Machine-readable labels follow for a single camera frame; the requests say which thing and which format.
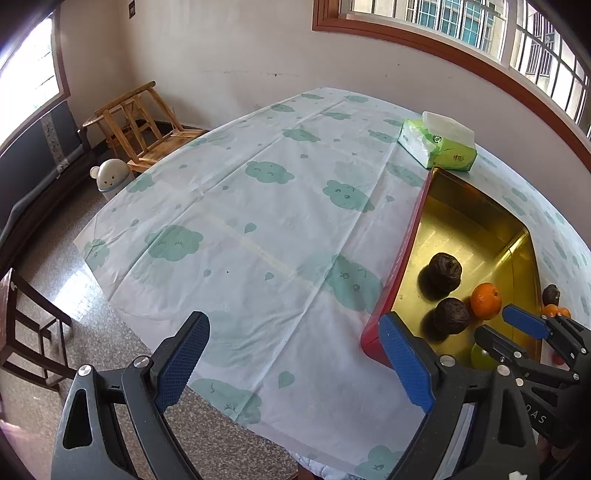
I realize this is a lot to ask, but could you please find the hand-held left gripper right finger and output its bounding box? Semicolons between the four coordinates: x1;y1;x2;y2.
378;311;541;480

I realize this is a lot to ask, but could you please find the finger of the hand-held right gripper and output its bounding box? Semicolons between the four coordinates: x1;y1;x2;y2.
502;304;591;370
475;325;580;386

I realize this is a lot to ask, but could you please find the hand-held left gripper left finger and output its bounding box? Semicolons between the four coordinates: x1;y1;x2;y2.
51;311;211;480

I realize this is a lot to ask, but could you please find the green tomato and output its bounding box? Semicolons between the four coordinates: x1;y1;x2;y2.
470;342;497;370

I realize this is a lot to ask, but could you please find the red and gold tin box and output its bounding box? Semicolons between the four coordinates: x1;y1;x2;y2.
360;167;543;370

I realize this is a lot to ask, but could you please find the dark wooden chair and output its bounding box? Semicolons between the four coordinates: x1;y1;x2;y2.
0;268;75;393

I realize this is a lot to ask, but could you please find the green tissue pack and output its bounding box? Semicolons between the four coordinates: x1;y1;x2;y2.
398;111;478;172

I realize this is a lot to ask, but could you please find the white bear-shaped trash can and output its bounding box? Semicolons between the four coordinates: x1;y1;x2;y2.
90;158;130;201

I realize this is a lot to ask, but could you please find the light wooden stool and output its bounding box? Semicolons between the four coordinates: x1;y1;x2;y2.
127;128;208;178
83;80;181;155

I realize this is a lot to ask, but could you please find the dark low cabinet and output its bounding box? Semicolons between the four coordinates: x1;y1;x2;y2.
0;99;93;273

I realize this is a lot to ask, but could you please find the narrow wooden-framed window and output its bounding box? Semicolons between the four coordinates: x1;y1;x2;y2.
0;9;71;146

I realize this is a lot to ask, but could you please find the wide wooden-framed window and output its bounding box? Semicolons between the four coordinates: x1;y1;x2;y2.
311;0;591;139

